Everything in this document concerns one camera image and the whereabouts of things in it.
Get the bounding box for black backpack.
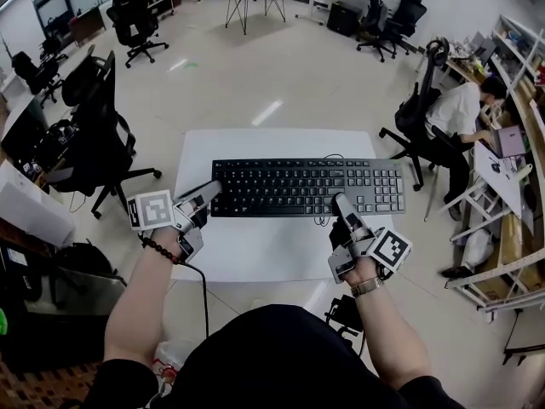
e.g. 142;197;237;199
54;239;116;276

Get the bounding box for silver wristwatch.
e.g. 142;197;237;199
350;276;385;299

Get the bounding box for black electronic box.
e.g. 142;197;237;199
324;295;366;351

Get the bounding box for red printed plastic bags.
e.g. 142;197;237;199
152;341;192;394

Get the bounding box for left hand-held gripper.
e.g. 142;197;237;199
126;180;222;264

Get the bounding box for white plastic bag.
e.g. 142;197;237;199
462;228;495;268

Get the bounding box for black keyboard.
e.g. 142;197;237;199
210;158;407;219

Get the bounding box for white work desk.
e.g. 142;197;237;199
423;141;536;242

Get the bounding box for person's left forearm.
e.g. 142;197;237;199
103;228;184;370

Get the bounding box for person's right forearm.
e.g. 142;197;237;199
343;256;433;391

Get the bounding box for white metal shelf rack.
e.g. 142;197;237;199
445;14;545;324

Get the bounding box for large black monitor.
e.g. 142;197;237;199
23;264;128;317

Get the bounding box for black stand base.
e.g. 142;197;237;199
502;308;545;366

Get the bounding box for black computer case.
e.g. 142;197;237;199
326;0;363;37

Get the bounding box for brown cardboard box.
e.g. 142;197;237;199
496;215;533;272

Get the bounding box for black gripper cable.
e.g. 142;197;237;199
181;260;210;339

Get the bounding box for white cabinet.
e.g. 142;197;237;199
0;159;77;246

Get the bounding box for person's black shirt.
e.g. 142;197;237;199
80;303;466;409

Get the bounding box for grey frame office chair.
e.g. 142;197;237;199
356;0;399;63

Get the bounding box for dark beaded bracelet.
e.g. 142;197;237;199
139;235;182;266

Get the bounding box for black office chair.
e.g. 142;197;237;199
378;37;450;193
385;0;428;57
40;34;69;63
106;0;170;68
11;50;60;109
44;49;163;220

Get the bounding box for dark wooden cabinet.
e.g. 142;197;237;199
67;6;107;49

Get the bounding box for black shoe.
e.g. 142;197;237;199
441;265;473;279

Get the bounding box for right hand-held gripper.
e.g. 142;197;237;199
327;191;413;285

